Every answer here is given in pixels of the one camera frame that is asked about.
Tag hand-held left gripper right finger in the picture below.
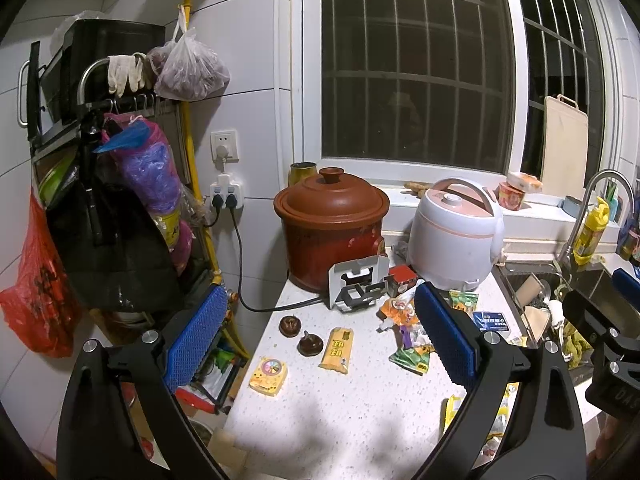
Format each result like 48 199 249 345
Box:
414 281 587 480

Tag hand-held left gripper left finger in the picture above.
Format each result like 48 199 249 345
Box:
56 284 231 480

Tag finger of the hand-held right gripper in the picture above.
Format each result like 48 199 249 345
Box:
562 287 640 358
612 255 640 295

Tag green cloth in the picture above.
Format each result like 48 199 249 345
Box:
561 321 597 367

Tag dark bottle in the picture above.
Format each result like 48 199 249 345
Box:
615 217 640 262

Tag green snack wrapper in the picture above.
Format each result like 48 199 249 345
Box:
388 344 434 377

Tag white cup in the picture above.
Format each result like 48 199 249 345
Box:
546 299 567 333

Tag green and orange sachet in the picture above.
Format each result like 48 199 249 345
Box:
447 290 481 314

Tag colourful crumpled wrapper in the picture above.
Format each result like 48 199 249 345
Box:
376 295 427 348

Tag small blue packet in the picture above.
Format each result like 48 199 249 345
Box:
472 312 512 334

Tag yellow dish soap bottle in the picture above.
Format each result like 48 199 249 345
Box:
572 196 612 267

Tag steel bowl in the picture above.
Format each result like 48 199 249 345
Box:
519 274 553 307

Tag small red box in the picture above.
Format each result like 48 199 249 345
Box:
387 263 419 297

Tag steel kitchen sink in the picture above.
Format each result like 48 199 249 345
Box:
492 259 640 391

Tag yellow and white wrapper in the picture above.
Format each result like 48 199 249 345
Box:
439 394 467 437

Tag steel faucet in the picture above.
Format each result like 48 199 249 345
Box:
557 170 637 281

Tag yellow packet with round print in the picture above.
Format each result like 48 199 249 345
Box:
248 356 289 399

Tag white rice cooker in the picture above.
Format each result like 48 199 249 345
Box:
407 176 505 292

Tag white cardboard holder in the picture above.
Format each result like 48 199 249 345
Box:
328 254 391 314

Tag pale bowl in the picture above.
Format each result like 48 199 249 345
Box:
189 419 217 448

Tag small yellow snack packet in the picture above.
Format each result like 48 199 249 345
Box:
318 327 355 375

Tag black plastic bag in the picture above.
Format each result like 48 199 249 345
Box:
46 175 187 312

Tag red instant noodle cup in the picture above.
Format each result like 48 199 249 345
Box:
497 171 544 212

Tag white power adapter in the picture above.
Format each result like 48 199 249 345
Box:
208 172 246 212

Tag white cutting board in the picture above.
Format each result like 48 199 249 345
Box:
539 95 589 197

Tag red-brown clay pot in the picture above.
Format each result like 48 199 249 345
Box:
273 166 391 294

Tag large red plastic bag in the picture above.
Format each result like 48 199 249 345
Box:
0 187 84 359

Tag yellow gas pipe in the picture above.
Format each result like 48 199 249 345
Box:
176 0 251 357

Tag purple plastic bag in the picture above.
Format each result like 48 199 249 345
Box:
94 112 184 221

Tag brass tin can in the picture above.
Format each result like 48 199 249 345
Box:
288 161 319 189

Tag metal kitchen rack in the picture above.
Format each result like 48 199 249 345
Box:
17 42 221 321

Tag clear bag with dark contents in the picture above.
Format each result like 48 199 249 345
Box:
153 4 232 102

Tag white rubber gloves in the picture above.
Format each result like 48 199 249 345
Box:
107 52 157 97

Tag window with metal bars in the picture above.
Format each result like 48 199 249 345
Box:
300 0 623 197

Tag black microwave oven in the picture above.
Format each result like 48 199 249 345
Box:
39 19 167 127

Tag black power cable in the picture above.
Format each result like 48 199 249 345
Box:
231 207 332 314

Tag white wall socket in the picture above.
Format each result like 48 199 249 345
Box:
210 130 240 164

